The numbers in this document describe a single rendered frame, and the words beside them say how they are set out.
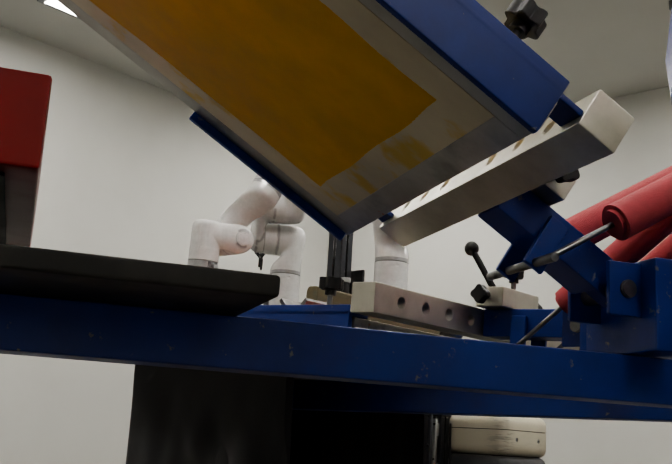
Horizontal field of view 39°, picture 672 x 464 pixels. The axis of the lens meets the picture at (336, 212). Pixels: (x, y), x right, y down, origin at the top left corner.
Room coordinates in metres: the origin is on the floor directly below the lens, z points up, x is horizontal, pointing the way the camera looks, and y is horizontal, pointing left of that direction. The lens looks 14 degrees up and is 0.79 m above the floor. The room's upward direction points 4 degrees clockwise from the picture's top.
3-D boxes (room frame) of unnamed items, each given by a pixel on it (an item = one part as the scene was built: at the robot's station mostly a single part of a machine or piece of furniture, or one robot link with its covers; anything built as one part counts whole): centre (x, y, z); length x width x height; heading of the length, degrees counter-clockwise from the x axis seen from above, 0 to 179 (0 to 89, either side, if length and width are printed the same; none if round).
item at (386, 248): (2.63, -0.17, 1.37); 0.13 x 0.10 x 0.16; 31
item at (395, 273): (2.64, -0.17, 1.21); 0.16 x 0.13 x 0.15; 135
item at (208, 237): (2.35, 0.28, 1.26); 0.15 x 0.10 x 0.11; 126
